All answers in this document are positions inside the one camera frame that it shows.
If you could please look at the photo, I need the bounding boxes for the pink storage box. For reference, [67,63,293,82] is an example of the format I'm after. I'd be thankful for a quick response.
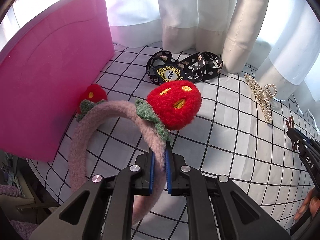
[1,0,114,162]

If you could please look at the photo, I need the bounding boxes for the pearl hair claw clip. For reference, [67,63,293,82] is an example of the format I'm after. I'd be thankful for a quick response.
[244,74,278,124]

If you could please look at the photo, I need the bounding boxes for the person's right hand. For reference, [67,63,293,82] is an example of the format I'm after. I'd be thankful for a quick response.
[293,188,320,220]

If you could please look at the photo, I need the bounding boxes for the black patterned lanyard with badge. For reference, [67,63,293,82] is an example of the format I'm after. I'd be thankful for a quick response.
[145,50,224,85]

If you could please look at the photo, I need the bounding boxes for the white curtain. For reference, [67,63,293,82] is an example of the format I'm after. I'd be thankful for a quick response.
[0,0,320,120]

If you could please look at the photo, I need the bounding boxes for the pink strawberry plush headband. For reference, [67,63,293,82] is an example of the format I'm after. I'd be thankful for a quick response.
[68,80,202,224]

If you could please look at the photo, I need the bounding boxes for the purple knitted cushion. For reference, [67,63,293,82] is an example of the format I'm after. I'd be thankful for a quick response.
[1,185,37,239]

